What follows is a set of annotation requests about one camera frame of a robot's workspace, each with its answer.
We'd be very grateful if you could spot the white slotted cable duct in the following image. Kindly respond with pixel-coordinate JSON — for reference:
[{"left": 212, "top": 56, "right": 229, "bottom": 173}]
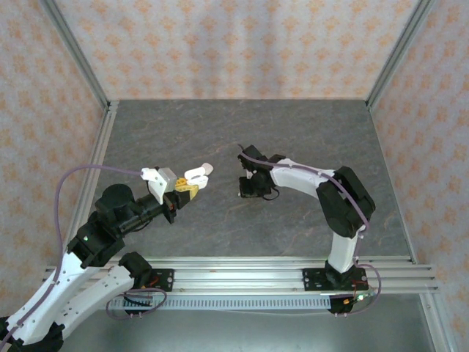
[{"left": 109, "top": 296, "right": 333, "bottom": 312}]

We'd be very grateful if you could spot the aluminium frame rail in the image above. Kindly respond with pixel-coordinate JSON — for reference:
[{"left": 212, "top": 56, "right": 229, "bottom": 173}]
[
  {"left": 54, "top": 100, "right": 120, "bottom": 265},
  {"left": 419, "top": 291, "right": 454, "bottom": 352}
]

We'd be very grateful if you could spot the small green LED board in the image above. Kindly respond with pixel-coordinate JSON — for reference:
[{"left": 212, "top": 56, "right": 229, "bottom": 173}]
[{"left": 342, "top": 293, "right": 372, "bottom": 306}]

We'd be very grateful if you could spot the wide aluminium base rail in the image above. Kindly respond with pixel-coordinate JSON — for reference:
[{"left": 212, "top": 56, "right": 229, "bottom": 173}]
[{"left": 43, "top": 256, "right": 440, "bottom": 294}]

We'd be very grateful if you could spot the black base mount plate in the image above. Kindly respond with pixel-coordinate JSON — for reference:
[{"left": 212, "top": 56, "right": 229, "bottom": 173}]
[
  {"left": 144, "top": 268, "right": 175, "bottom": 293},
  {"left": 302, "top": 268, "right": 367, "bottom": 291}
]

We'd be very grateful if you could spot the aluminium frame post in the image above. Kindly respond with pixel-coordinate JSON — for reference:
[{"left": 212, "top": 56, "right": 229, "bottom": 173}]
[
  {"left": 366, "top": 0, "right": 437, "bottom": 111},
  {"left": 38, "top": 0, "right": 113, "bottom": 113}
]

